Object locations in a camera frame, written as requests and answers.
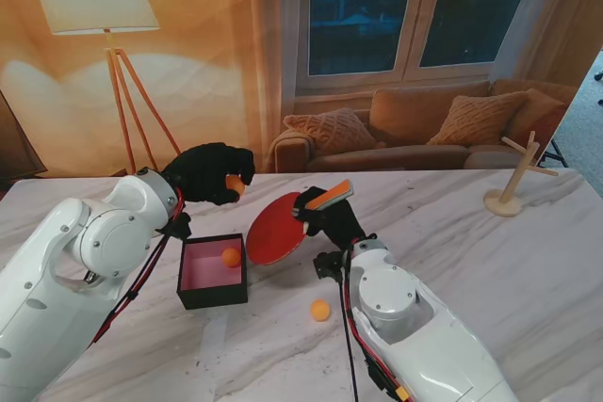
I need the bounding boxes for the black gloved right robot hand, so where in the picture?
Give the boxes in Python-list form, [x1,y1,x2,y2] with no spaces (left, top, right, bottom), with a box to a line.
[291,186,376,252]

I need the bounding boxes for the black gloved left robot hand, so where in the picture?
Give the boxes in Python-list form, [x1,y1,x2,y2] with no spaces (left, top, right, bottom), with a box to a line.
[159,141,258,208]

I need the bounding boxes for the red and black ping pong bat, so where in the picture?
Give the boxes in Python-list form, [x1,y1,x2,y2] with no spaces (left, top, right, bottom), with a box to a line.
[245,179,354,266]

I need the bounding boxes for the black storage box pink inside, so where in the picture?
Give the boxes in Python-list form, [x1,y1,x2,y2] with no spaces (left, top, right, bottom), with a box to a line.
[176,232,250,312]

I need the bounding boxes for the wooden mug tree stand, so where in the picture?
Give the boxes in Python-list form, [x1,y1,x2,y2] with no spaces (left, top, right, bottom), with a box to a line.
[484,131,560,218]

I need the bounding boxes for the black tripod legs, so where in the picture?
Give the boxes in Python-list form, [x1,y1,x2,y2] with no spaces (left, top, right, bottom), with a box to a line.
[541,137,571,169]

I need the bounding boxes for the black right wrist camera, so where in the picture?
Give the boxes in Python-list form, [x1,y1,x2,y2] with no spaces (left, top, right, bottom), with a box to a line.
[313,250,348,281]

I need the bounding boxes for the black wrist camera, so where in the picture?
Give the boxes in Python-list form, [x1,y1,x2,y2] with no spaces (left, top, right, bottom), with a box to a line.
[313,250,348,281]
[162,211,193,241]

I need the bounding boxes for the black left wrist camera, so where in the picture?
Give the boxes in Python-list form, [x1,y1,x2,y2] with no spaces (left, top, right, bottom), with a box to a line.
[162,211,193,241]

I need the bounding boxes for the red black right arm cable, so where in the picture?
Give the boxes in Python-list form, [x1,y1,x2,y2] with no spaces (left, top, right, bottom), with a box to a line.
[336,250,416,402]

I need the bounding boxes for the red black arm cable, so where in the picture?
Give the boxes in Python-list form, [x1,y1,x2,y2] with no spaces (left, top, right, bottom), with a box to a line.
[89,185,189,346]
[336,250,416,402]

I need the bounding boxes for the red black left arm cable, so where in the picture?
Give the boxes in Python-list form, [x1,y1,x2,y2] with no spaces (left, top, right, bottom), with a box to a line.
[89,185,189,346]

